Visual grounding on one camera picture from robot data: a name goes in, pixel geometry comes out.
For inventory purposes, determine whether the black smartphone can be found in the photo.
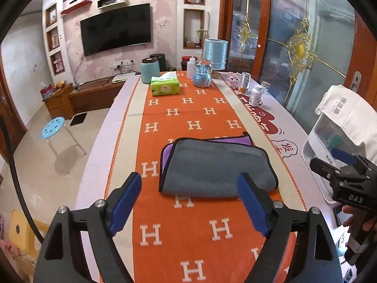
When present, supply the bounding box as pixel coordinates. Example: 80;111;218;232
333;203;352;227

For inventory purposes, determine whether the white pill bottle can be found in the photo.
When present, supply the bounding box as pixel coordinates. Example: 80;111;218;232
249;84;263;107

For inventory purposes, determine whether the blue snow globe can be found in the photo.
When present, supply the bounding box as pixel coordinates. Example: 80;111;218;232
192;59;212;88

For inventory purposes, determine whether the small glass jar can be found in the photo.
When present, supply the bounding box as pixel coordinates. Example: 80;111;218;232
261;80;270;94

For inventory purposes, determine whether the green tissue box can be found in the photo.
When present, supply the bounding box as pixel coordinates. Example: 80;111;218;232
150;72;180;96

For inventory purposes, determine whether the brown wooden door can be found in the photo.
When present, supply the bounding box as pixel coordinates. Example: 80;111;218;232
0;63;27;151

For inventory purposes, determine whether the red snack package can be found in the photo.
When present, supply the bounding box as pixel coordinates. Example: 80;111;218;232
40;84;56;100

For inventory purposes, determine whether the black cable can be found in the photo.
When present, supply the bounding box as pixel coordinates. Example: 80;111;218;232
0;114;45;244

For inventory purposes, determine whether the light blue cylindrical container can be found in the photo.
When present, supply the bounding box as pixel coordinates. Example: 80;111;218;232
203;38;228;70

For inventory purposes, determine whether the silver metal can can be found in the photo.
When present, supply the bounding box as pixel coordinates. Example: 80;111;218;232
239;72;251;94

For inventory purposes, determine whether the wooden TV cabinet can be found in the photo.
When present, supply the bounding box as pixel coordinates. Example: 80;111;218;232
43;79;124;120

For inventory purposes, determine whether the orange H-pattern table runner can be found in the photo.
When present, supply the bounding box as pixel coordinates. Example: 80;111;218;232
107;74;305;282

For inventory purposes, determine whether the black wall television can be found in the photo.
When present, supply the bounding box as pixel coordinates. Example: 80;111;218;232
81;3;152;56

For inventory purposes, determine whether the purple and grey towel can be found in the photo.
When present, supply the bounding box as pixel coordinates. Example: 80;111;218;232
159;132;279;199

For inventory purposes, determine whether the teal canister with lid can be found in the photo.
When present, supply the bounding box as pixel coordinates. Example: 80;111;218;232
140;57;160;84

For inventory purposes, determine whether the pink piggy figurine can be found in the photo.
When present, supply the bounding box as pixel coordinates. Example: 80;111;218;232
227;72;242;90

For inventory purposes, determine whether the white plastic bottle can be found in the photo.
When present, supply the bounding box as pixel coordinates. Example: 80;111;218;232
187;56;196;80

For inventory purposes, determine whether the red lidded jar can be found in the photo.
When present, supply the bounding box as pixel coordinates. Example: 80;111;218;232
181;56;191;71

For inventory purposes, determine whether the blue plastic stool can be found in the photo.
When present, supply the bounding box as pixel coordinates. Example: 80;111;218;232
40;116;87;159

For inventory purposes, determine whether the dark kettle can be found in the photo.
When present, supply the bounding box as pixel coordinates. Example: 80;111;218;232
150;53;167;72

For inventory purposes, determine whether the white set-top box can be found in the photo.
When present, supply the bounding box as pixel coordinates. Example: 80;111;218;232
112;72;136;84

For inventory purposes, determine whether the person's right hand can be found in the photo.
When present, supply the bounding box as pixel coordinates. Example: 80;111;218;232
342;205;376;232

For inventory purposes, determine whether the white printed tablecloth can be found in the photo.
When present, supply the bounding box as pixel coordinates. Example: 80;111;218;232
76;73;337;282

